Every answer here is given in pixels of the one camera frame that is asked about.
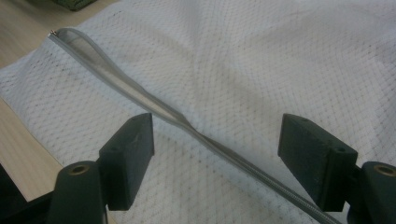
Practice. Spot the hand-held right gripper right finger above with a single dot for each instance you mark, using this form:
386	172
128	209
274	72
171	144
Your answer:
314	155

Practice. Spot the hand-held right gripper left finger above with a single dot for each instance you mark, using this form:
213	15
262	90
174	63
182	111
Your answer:
127	155

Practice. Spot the white mesh laundry bag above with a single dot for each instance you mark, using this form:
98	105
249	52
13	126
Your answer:
249	62

